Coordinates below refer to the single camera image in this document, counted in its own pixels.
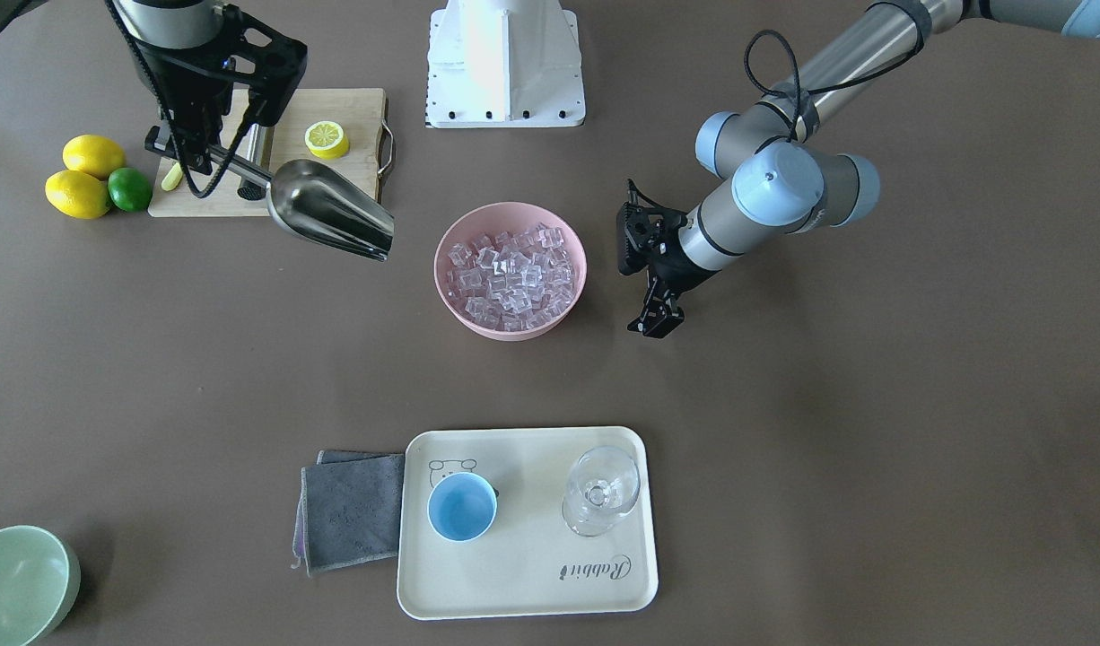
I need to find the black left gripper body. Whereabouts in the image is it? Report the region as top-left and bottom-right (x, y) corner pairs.
(616, 179), (717, 297)

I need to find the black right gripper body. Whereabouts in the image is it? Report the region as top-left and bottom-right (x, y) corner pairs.
(133, 4), (308, 147)

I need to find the stainless steel ice scoop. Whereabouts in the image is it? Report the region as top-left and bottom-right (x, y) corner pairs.
(208, 144), (395, 262)

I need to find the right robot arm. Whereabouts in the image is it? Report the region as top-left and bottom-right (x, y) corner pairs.
(111, 1), (308, 175)

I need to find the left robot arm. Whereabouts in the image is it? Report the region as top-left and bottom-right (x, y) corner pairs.
(616, 1), (1100, 338)

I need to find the pile of clear ice cubes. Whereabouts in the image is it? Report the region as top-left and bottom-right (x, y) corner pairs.
(438, 223), (581, 333)

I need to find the light blue plastic cup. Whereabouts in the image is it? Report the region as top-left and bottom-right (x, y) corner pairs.
(427, 473), (498, 541)

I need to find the yellow plastic knife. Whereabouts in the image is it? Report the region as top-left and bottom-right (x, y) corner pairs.
(160, 161), (184, 191)

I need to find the steel muddler black tip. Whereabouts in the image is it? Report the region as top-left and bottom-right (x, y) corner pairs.
(237, 124), (275, 201)

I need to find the half lemon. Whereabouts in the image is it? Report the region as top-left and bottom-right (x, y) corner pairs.
(303, 121), (350, 160)

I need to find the green lime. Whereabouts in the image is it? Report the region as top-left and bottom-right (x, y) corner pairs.
(107, 167), (153, 213)

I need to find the bamboo cutting board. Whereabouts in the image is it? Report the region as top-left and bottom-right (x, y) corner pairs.
(149, 87), (394, 218)

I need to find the upper whole yellow lemon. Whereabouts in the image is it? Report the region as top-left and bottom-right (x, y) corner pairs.
(61, 134), (127, 180)

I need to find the whole yellow lemon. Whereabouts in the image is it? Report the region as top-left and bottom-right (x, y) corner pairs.
(44, 169), (112, 220)
(61, 134), (127, 180)

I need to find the lower whole yellow lemon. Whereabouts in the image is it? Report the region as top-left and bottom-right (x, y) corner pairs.
(44, 169), (112, 220)

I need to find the pink bowl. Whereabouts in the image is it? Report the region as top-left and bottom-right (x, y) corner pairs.
(432, 201), (589, 342)

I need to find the clear wine glass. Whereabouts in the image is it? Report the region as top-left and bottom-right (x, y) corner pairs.
(561, 445), (642, 538)

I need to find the cream rabbit serving tray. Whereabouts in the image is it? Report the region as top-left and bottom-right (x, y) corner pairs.
(396, 426), (659, 620)

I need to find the grey folded cloth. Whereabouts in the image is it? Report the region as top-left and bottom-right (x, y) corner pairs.
(292, 450), (406, 577)

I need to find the mint green bowl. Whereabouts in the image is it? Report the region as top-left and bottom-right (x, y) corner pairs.
(0, 525), (80, 645)

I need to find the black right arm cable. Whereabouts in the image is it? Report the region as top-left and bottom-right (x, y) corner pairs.
(101, 0), (264, 199)

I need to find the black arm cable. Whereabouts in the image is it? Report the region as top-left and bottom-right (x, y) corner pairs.
(744, 29), (923, 144)
(101, 0), (264, 199)

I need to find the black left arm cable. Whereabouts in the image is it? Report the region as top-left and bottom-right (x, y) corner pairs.
(744, 29), (923, 144)

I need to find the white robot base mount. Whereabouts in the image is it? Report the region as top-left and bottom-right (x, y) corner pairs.
(424, 1), (587, 128)

